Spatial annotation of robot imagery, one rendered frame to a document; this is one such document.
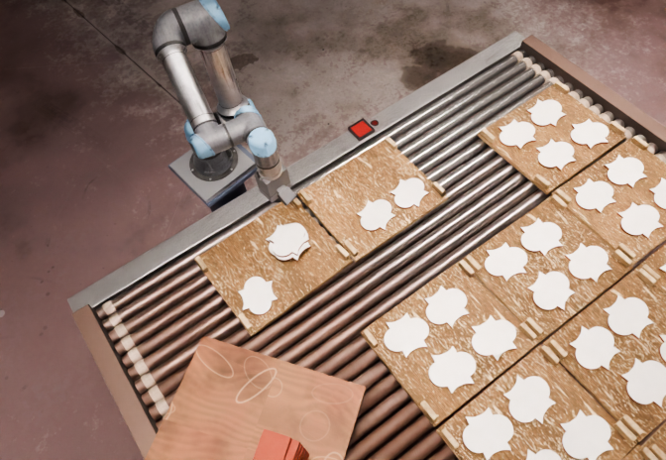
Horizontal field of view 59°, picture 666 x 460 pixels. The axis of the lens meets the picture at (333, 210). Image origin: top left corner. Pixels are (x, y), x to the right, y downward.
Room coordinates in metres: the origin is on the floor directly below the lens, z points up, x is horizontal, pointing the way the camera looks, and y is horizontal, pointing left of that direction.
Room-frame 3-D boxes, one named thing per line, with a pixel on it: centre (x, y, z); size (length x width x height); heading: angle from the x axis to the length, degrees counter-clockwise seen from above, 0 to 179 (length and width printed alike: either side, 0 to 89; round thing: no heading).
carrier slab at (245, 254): (0.96, 0.22, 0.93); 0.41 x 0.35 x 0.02; 123
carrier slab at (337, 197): (1.18, -0.14, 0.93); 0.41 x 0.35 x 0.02; 121
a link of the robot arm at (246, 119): (1.19, 0.23, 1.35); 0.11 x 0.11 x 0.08; 20
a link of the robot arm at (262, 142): (1.11, 0.18, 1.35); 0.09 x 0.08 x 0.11; 20
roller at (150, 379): (1.08, -0.18, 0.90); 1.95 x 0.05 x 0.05; 120
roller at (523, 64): (1.30, -0.06, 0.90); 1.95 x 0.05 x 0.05; 120
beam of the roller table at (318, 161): (1.40, 0.00, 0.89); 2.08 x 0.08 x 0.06; 120
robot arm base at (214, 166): (1.45, 0.44, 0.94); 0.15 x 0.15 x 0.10
